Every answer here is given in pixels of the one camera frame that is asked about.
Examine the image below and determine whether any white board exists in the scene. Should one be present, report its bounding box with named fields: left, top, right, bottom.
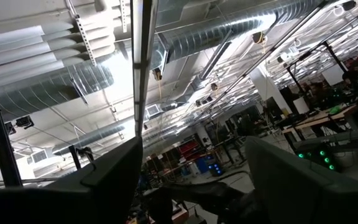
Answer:
left=321, top=63, right=345, bottom=86

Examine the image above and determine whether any black ceiling spotlight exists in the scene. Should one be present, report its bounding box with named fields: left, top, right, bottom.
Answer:
left=15, top=115, right=35, bottom=130

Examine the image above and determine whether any black computer with green lights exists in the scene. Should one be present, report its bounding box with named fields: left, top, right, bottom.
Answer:
left=293, top=144, right=343, bottom=174

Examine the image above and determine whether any perforated metal ceiling strut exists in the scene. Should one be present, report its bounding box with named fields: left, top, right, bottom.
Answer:
left=65, top=0, right=98, bottom=67

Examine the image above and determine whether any silver spiral ventilation duct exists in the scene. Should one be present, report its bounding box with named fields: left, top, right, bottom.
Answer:
left=0, top=54, right=115, bottom=122
left=52, top=124, right=126, bottom=156
left=154, top=0, right=323, bottom=63

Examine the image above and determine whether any red storage shelf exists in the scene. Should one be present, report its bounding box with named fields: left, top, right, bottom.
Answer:
left=178, top=141, right=200, bottom=161

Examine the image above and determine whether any distant wooden work table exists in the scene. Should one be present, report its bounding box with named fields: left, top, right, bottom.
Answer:
left=282, top=93, right=358, bottom=135

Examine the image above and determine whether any person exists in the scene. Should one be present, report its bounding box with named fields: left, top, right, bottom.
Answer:
left=342, top=70, right=358, bottom=94

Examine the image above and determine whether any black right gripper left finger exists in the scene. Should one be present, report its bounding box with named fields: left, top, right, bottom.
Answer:
left=0, top=136, right=144, bottom=224

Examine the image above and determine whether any blue storage bin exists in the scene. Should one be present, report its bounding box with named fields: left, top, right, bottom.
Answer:
left=195, top=157, right=211, bottom=174

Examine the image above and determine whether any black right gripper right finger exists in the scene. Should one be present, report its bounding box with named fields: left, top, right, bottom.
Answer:
left=245, top=135, right=358, bottom=224

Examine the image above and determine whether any yellow ceiling cable reel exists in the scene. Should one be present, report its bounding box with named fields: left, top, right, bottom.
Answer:
left=152, top=67, right=165, bottom=82
left=251, top=30, right=267, bottom=45

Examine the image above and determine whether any long LED light bar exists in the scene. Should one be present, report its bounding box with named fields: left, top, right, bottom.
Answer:
left=130, top=0, right=158, bottom=138

